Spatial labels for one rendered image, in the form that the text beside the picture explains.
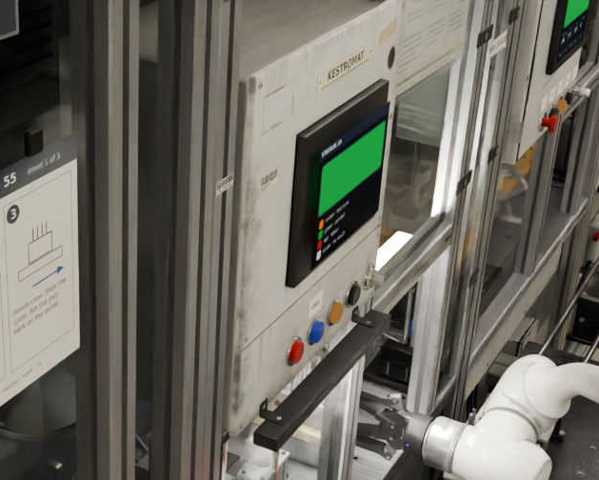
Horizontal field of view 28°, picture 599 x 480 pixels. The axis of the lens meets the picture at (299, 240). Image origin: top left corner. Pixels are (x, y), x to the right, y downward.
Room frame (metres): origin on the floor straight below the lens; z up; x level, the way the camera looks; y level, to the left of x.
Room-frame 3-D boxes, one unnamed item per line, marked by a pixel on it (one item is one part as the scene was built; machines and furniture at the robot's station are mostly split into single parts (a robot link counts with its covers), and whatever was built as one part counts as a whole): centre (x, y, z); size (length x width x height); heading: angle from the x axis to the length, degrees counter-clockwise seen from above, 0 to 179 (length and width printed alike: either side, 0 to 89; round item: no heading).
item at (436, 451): (1.71, -0.28, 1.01); 0.09 x 0.06 x 0.09; 155
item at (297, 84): (1.42, 0.08, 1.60); 0.42 x 0.29 x 0.46; 155
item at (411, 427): (1.74, -0.21, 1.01); 0.09 x 0.07 x 0.08; 65
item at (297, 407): (1.36, -0.05, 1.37); 0.36 x 0.04 x 0.04; 155
